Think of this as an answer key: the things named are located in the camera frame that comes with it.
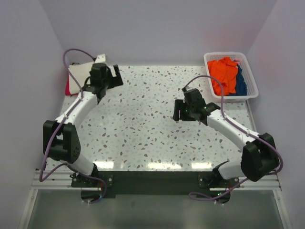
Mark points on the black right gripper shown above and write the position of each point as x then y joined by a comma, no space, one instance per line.
179,105

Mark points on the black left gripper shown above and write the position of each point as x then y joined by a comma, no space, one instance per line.
115,81

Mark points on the cream white t-shirt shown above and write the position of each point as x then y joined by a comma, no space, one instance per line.
80,73

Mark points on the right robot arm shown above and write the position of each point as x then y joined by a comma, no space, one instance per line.
259,157

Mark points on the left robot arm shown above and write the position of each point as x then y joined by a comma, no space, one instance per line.
60,138

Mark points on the folded red t-shirt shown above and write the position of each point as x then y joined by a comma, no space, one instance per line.
67,87

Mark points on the orange t-shirt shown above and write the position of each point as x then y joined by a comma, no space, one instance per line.
225,71

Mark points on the blue t-shirt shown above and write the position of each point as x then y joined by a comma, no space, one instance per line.
241,87

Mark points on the pink garment in basket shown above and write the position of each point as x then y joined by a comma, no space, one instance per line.
237,60

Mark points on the white plastic laundry basket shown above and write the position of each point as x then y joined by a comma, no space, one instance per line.
252,91

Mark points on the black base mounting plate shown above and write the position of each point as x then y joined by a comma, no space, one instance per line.
150,183

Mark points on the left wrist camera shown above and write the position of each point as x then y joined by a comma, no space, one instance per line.
100,58

